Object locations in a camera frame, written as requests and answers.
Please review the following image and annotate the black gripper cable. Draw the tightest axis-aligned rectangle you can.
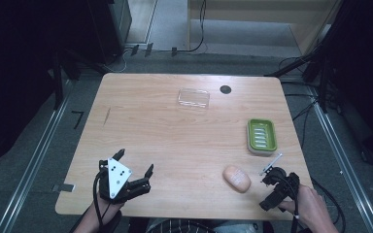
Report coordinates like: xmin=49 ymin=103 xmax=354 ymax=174
xmin=92 ymin=170 xmax=112 ymax=229
xmin=290 ymin=181 xmax=348 ymax=233

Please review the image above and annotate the light wooden furniture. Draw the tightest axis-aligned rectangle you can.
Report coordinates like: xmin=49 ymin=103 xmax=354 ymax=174
xmin=186 ymin=0 xmax=342 ymax=56

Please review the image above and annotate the peach soap bar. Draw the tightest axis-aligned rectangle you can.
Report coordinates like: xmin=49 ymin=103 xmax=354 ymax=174
xmin=221 ymin=165 xmax=253 ymax=194

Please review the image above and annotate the green soap dish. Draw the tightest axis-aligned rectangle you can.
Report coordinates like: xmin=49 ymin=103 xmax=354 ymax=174
xmin=246 ymin=117 xmax=279 ymax=157

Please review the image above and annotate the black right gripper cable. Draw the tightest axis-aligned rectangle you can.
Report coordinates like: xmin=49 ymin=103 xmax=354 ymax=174
xmin=290 ymin=181 xmax=348 ymax=233

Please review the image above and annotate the clear plastic lid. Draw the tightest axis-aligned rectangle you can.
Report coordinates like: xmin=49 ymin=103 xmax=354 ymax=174
xmin=177 ymin=87 xmax=211 ymax=110

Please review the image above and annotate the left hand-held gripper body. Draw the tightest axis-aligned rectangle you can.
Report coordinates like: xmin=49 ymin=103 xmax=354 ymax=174
xmin=98 ymin=157 xmax=133 ymax=205

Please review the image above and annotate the person's striped clothing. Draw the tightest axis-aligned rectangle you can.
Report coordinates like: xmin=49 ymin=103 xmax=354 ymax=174
xmin=145 ymin=217 xmax=274 ymax=233

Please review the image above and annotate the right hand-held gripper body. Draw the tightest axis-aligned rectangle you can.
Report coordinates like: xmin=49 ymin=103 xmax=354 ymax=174
xmin=259 ymin=152 xmax=301 ymax=202

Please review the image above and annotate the person's right hand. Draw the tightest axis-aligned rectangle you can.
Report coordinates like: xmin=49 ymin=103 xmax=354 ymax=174
xmin=278 ymin=183 xmax=327 ymax=228

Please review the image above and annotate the black metal stand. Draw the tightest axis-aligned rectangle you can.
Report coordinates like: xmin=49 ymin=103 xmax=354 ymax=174
xmin=264 ymin=18 xmax=341 ymax=115

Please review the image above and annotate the metal floor rail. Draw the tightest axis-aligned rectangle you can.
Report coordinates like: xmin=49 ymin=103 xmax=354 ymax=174
xmin=0 ymin=81 xmax=74 ymax=233
xmin=307 ymin=85 xmax=373 ymax=233

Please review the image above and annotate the grey tape strip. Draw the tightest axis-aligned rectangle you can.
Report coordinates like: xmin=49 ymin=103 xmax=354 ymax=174
xmin=51 ymin=183 xmax=76 ymax=193

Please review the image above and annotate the person's left hand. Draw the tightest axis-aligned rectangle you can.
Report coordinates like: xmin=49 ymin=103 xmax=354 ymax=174
xmin=91 ymin=193 xmax=124 ymax=225

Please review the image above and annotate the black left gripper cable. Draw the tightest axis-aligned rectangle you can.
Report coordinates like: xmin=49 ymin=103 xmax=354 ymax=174
xmin=92 ymin=170 xmax=112 ymax=229

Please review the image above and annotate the black hanging cable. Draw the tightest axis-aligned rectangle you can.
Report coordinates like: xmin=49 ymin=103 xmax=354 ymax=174
xmin=174 ymin=0 xmax=208 ymax=54

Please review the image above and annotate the black cabinet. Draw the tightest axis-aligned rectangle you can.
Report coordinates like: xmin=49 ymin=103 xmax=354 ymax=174
xmin=86 ymin=0 xmax=133 ymax=65

